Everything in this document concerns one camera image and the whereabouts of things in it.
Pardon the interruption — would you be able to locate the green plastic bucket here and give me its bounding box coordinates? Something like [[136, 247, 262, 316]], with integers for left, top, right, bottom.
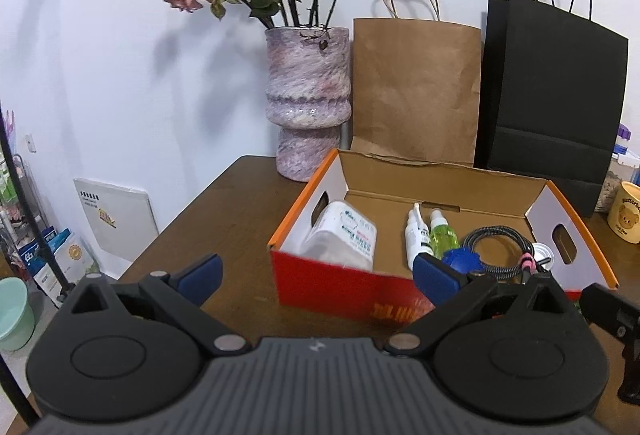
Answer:
[[0, 277, 36, 352]]

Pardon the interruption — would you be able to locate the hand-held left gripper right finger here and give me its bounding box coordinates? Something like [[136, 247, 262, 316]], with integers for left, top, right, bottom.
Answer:
[[385, 253, 581, 359]]

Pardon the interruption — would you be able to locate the white flat panel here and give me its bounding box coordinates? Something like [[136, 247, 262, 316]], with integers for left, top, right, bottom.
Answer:
[[73, 177, 160, 264]]

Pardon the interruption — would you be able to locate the black paper bag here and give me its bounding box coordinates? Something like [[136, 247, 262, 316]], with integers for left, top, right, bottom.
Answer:
[[479, 0, 630, 216]]

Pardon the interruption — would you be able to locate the wire rack with packets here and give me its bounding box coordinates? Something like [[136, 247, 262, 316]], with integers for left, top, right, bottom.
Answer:
[[0, 110, 51, 238]]

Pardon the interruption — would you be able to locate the white plastic bottle cap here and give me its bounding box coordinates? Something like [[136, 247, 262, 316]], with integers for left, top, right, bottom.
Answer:
[[530, 242, 556, 274]]

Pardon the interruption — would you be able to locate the white packet with orange circle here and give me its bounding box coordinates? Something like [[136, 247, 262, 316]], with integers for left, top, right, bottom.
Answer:
[[52, 230, 102, 288]]

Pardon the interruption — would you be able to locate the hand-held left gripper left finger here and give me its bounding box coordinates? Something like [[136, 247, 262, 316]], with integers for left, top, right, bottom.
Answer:
[[70, 253, 251, 358]]

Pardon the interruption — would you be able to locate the brown paper bag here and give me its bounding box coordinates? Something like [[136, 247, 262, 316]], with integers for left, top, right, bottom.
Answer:
[[351, 0, 483, 166]]

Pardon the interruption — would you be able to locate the green spray bottle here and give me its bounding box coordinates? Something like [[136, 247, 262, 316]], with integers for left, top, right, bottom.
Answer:
[[428, 209, 460, 262]]

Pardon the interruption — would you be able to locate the jar with purple lid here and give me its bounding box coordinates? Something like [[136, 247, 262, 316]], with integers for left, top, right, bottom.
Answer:
[[616, 124, 640, 152]]

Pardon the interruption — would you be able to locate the white tissue pack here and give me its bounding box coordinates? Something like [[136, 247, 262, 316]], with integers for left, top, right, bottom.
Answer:
[[299, 201, 377, 272]]

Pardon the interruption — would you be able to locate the black cable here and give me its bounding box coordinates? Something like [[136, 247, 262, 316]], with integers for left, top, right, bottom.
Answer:
[[462, 226, 539, 284]]

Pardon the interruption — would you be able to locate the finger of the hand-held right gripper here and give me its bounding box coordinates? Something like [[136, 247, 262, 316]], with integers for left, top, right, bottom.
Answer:
[[580, 283, 609, 326]]

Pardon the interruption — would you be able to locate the black stand pole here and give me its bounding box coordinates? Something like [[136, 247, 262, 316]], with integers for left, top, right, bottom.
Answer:
[[0, 102, 45, 428]]

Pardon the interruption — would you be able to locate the yellow bear mug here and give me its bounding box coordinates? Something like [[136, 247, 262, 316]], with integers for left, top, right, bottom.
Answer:
[[607, 181, 640, 244]]

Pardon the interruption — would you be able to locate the white spray bottle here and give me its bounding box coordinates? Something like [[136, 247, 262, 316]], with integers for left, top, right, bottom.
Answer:
[[406, 203, 434, 269]]

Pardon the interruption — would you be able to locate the purple marbled vase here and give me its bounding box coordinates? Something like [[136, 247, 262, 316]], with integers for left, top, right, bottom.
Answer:
[[265, 26, 352, 182]]

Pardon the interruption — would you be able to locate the orange cardboard box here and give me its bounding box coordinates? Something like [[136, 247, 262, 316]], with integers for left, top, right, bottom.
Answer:
[[267, 148, 620, 320]]

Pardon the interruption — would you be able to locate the blue round plastic object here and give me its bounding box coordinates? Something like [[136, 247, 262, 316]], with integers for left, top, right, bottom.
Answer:
[[442, 249, 486, 277]]

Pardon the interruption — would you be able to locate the blue white packet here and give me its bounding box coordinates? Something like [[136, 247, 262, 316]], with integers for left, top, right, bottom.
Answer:
[[17, 229, 71, 308]]

